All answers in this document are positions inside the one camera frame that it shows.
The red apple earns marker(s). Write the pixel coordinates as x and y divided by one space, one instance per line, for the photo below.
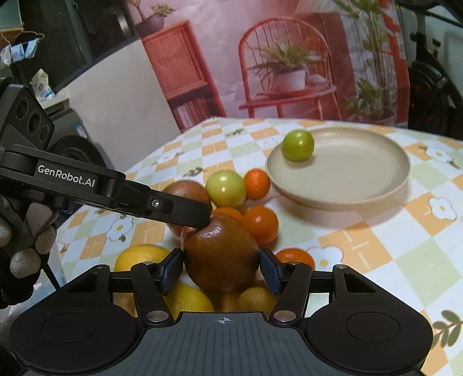
188 189
220 253

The small tan round fruit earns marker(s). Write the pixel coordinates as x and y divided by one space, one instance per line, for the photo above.
228 303
255 300

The white packet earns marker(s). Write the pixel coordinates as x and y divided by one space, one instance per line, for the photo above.
41 86

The white panel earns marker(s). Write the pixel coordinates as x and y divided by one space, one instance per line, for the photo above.
119 108

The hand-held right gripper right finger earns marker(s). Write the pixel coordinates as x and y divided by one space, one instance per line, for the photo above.
269 269

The person's left hand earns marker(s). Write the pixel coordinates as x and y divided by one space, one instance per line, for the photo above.
25 262

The beige plate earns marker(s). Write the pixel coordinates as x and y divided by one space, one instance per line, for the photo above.
343 170

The black exercise bike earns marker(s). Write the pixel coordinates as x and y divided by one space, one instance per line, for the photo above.
430 90

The green apple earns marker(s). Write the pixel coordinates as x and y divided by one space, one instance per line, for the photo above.
297 145
226 188

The orange tangerine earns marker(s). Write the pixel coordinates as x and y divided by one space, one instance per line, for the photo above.
260 225
228 212
256 184
294 256

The dark window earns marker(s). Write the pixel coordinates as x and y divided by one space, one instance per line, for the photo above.
79 36

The checkered flower tablecloth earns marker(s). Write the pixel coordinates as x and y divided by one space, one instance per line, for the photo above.
361 246

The printed backdrop cloth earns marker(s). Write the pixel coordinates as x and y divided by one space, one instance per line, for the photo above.
217 54

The yellow lemon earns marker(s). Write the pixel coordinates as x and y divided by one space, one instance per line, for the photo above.
139 257
188 300

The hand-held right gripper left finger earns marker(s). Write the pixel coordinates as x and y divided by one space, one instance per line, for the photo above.
172 269

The grey washing machine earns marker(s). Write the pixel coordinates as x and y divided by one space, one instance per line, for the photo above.
68 123

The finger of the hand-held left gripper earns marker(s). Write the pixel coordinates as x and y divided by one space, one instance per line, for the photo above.
173 211

